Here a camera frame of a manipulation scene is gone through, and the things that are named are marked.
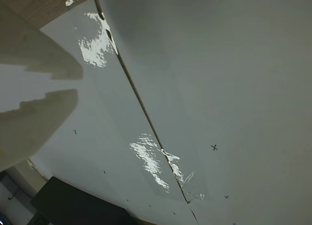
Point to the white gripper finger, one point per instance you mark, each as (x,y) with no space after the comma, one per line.
(36,51)
(31,129)

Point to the dark brown open box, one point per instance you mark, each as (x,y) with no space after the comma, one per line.
(73,203)

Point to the clear tape strip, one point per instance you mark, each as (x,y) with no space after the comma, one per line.
(153,161)
(93,47)

